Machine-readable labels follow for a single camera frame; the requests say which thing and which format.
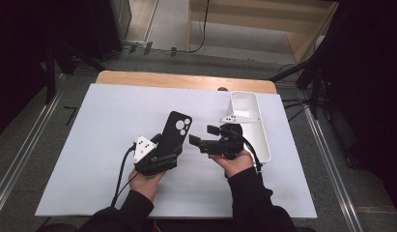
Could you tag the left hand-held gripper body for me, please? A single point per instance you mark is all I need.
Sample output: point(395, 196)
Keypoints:
point(157, 162)

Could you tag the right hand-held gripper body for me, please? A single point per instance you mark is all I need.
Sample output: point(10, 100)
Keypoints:
point(230, 141)

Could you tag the black phone case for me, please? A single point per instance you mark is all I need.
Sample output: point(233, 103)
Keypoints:
point(173, 135)

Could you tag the white rectangular plastic bin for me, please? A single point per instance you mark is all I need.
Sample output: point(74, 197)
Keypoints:
point(247, 103)

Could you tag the person's right hand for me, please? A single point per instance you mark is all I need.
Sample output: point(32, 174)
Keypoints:
point(234, 166)

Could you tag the person's left hand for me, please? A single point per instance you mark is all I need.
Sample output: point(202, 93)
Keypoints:
point(146, 187)

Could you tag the white board table cover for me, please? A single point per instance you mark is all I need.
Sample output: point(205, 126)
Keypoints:
point(106, 112)

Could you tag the black tripod stand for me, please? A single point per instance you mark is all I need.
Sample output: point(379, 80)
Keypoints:
point(315, 83)

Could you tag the light wooden shelf unit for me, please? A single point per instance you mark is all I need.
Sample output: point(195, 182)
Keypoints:
point(250, 16)

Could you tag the black metal stand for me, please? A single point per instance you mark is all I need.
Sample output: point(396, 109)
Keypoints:
point(50, 77)

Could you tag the black cabinet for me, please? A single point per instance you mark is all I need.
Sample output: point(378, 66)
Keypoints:
point(106, 25)

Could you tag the black curtain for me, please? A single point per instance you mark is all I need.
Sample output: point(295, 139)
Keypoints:
point(373, 96)
point(19, 64)

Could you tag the metal floor rail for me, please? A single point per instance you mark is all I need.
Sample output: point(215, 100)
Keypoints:
point(331, 167)
point(22, 154)

